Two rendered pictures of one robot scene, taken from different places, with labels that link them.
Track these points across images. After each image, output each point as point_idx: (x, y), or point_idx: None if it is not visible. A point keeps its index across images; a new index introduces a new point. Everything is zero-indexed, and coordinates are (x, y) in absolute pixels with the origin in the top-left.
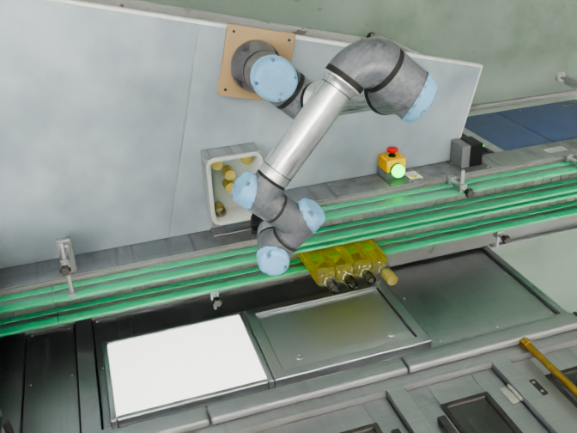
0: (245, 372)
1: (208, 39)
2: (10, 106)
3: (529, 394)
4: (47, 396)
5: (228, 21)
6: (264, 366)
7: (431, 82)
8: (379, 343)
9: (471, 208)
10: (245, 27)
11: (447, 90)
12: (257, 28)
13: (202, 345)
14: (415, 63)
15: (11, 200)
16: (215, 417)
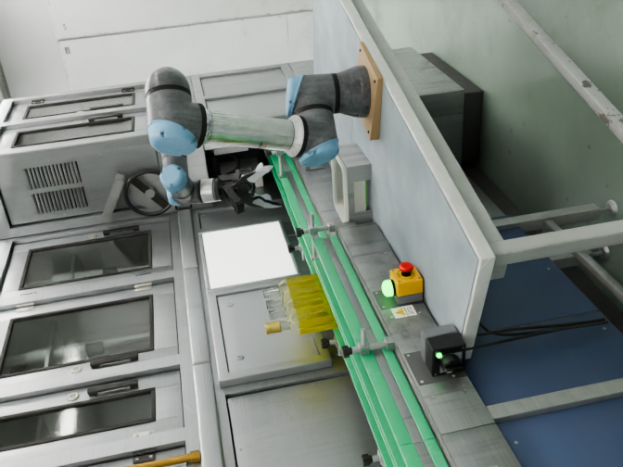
0: (222, 279)
1: (358, 49)
2: (320, 42)
3: (131, 442)
4: (244, 214)
5: (555, 63)
6: (223, 286)
7: (153, 126)
8: (230, 349)
9: (371, 387)
10: (363, 51)
11: (454, 255)
12: (366, 56)
13: (261, 258)
14: (157, 104)
15: None
16: (184, 270)
